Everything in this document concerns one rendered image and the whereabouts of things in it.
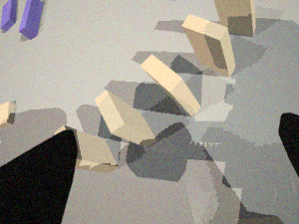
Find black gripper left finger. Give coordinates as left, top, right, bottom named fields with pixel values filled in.
left=0, top=128, right=78, bottom=224

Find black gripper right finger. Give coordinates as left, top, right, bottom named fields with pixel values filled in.
left=278, top=112, right=299, bottom=177

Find purple rectangular block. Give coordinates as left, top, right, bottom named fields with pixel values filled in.
left=19, top=0, right=44, bottom=40
left=0, top=0, right=17, bottom=32

